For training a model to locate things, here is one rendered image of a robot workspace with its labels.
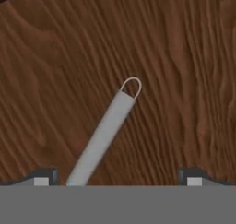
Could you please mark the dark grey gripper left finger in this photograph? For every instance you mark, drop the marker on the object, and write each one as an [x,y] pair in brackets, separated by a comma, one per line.
[43,177]

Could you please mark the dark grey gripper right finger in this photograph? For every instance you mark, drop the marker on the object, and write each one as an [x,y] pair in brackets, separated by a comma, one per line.
[193,177]

